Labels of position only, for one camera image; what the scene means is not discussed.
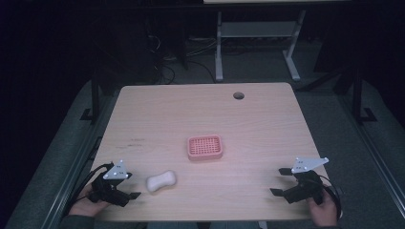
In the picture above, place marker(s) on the black metal stand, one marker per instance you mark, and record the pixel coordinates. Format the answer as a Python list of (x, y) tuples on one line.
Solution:
[(358, 95), (95, 95)]

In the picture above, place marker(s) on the person's right hand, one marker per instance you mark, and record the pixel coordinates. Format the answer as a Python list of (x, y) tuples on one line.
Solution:
[(324, 213)]

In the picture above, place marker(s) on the white soap bar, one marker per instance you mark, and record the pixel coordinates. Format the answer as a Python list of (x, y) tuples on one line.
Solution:
[(161, 181)]

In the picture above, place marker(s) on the white metal stand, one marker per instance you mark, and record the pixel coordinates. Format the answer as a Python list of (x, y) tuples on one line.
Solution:
[(254, 29)]

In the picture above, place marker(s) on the person's left hand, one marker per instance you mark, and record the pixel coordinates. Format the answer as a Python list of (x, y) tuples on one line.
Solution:
[(83, 205)]

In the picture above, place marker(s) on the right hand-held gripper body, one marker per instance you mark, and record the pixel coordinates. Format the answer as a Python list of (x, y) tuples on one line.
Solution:
[(305, 189)]

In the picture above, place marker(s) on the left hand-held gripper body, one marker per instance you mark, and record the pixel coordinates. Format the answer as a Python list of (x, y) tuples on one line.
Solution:
[(108, 192)]

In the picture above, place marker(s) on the pink soap dish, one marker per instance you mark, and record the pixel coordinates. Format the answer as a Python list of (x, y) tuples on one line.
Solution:
[(204, 147)]

